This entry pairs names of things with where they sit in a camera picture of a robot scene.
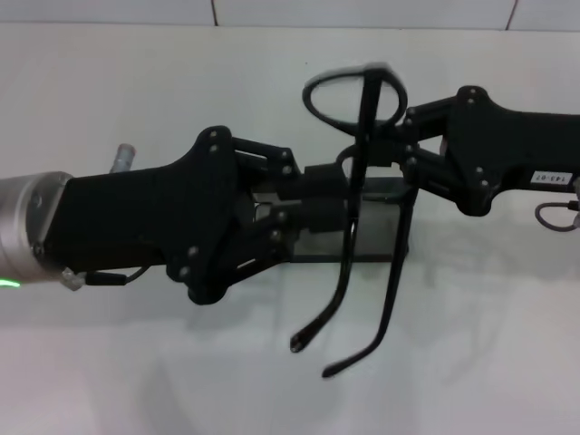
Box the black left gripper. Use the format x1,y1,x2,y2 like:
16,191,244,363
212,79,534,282
34,125,257,305

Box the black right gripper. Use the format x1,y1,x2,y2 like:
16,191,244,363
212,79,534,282
366,84,580,218

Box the black glasses case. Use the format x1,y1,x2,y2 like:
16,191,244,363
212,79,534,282
253,176,411,264

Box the black glasses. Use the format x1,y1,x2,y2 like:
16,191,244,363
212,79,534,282
289,63,409,380

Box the white number label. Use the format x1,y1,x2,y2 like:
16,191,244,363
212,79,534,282
529,170,575,185

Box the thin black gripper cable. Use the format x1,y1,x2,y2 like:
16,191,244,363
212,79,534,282
61,265,151,292
534,201,580,233

